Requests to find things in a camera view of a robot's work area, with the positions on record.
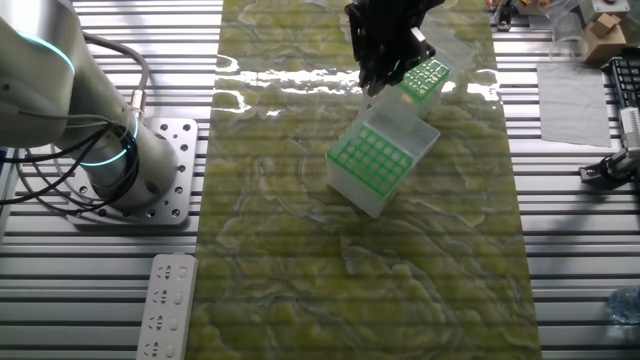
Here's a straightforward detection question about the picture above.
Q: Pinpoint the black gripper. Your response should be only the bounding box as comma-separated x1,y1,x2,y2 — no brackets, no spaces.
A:
344,0,446,97

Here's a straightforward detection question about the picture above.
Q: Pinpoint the green rack pipette tip box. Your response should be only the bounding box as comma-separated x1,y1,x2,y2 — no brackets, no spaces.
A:
387,19,476,120
324,96,442,220

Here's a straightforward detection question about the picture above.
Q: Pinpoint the clear plastic cup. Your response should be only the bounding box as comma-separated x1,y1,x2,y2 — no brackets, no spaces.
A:
546,0,590,64

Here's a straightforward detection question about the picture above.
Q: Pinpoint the white paper sheet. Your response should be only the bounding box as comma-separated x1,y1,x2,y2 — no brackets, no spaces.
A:
536,62,612,149

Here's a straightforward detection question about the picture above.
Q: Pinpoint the small tan cardboard box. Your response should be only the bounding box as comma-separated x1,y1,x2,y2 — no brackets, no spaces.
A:
582,12,628,64

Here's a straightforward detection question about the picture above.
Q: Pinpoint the green marble pattern mat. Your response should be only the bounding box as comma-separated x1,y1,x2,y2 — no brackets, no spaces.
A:
184,0,544,360

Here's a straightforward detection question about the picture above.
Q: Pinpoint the black keyboard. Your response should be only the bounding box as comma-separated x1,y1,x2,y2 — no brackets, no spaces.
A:
607,56,640,109

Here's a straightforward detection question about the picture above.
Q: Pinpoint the white power strip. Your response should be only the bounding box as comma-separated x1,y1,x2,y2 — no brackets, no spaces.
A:
135,253,200,360

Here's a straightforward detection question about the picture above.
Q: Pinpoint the clear water bottle blue cap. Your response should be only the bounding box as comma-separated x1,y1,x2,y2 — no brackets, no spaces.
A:
607,284,640,325

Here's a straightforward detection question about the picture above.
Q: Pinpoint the silver perforated base plate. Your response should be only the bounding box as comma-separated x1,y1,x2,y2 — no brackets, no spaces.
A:
64,117,200,226

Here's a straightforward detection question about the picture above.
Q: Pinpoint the black looped cable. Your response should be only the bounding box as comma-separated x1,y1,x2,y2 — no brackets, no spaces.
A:
578,148,640,190

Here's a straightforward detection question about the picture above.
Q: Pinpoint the thick grey cable with connector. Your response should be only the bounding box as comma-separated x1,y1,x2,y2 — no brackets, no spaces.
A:
78,29,151,124

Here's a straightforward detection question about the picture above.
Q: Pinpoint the black base cable bundle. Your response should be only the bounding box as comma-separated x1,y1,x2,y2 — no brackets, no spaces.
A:
0,112,144,216

